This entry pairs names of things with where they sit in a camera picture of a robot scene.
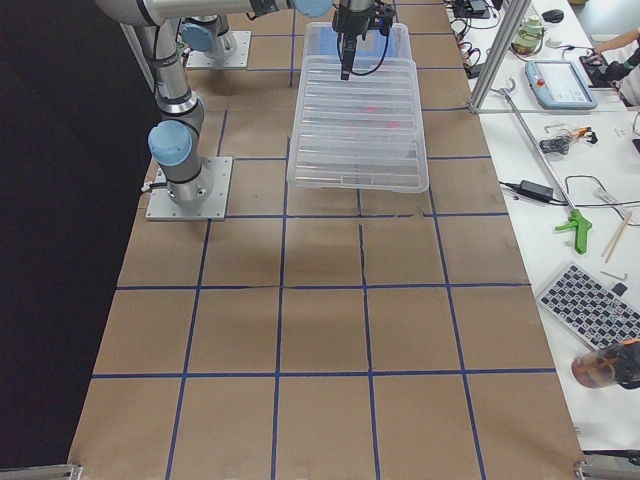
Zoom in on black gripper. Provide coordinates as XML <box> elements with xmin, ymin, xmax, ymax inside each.
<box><xmin>332</xmin><ymin>0</ymin><xmax>393</xmax><ymax>81</ymax></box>

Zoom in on clear plastic box lid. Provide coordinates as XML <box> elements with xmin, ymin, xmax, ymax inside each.
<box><xmin>287</xmin><ymin>55</ymin><xmax>429</xmax><ymax>193</ymax></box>

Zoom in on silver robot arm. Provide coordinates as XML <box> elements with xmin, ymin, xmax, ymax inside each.
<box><xmin>97</xmin><ymin>1</ymin><xmax>395</xmax><ymax>207</ymax></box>
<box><xmin>181</xmin><ymin>15</ymin><xmax>237</xmax><ymax>62</ymax></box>

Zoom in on clear plastic storage box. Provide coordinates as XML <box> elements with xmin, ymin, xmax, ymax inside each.
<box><xmin>303</xmin><ymin>22</ymin><xmax>412</xmax><ymax>71</ymax></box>

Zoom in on teach pendant tablet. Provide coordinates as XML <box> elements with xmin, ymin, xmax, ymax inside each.
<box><xmin>524</xmin><ymin>60</ymin><xmax>598</xmax><ymax>110</ymax></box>

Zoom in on black power adapter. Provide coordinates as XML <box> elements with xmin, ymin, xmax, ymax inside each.
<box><xmin>501</xmin><ymin>180</ymin><xmax>554</xmax><ymax>203</ymax></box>

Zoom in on long reach grabber tool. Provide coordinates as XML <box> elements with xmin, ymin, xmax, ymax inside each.
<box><xmin>490</xmin><ymin>76</ymin><xmax>592</xmax><ymax>255</ymax></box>

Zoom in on wooden chopsticks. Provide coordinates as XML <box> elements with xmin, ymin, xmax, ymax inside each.
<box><xmin>601</xmin><ymin>211</ymin><xmax>633</xmax><ymax>263</ymax></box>

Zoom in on checkered calibration board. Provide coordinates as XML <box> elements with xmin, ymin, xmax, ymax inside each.
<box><xmin>536</xmin><ymin>263</ymin><xmax>639</xmax><ymax>350</ymax></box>

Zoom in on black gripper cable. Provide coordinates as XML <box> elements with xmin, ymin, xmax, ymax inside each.
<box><xmin>349</xmin><ymin>0</ymin><xmax>396</xmax><ymax>77</ymax></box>

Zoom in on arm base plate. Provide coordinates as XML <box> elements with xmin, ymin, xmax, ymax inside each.
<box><xmin>146</xmin><ymin>157</ymin><xmax>233</xmax><ymax>221</ymax></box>
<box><xmin>186</xmin><ymin>30</ymin><xmax>251</xmax><ymax>70</ymax></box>

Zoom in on aluminium frame post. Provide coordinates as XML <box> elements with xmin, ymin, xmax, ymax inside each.
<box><xmin>469</xmin><ymin>0</ymin><xmax>531</xmax><ymax>113</ymax></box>

